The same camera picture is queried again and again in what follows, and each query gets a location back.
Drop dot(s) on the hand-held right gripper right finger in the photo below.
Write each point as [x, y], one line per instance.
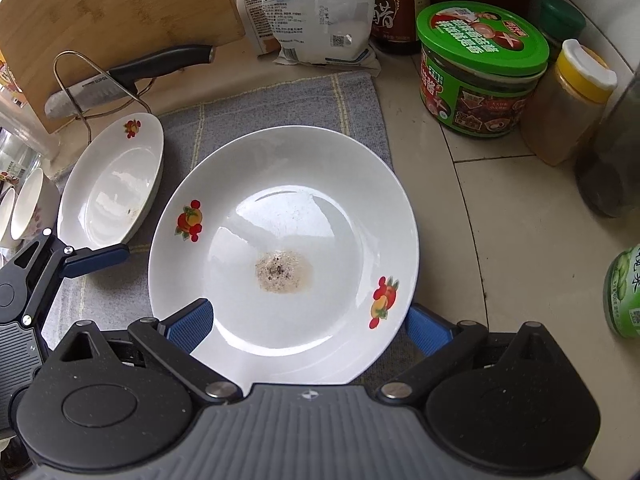
[430, 332]

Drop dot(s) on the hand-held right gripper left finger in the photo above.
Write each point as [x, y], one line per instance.
[192, 327]

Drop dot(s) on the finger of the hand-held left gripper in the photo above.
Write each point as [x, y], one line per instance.
[95, 260]

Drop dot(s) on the fruit print white plate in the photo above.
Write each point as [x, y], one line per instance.
[110, 185]

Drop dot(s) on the floral print white bowl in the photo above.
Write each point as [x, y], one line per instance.
[35, 200]

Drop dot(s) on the plain white bowl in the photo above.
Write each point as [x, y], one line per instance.
[6, 220]

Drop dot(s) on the large fruit print plate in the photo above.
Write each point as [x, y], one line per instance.
[300, 200]

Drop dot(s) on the tall plastic wrap roll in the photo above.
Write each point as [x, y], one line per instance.
[25, 130]

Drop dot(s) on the green label bottle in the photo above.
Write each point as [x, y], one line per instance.
[625, 295]

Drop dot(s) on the grey blue checked towel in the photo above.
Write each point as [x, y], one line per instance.
[300, 105]

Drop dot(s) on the bamboo cutting board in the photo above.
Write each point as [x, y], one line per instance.
[125, 10]

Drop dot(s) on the dark glass bottle red cap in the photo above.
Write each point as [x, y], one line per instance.
[615, 160]

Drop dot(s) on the yellow lid spice jar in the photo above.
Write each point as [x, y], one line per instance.
[565, 110]

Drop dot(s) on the green lidded sauce tub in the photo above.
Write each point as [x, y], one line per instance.
[480, 75]

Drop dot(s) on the orange white bag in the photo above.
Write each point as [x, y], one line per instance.
[255, 20]

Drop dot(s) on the dark soy sauce bottle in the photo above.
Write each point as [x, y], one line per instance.
[400, 10]

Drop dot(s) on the white blue printed bag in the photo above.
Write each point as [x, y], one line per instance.
[325, 10]

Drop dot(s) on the green lid jar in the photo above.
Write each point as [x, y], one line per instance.
[562, 20]

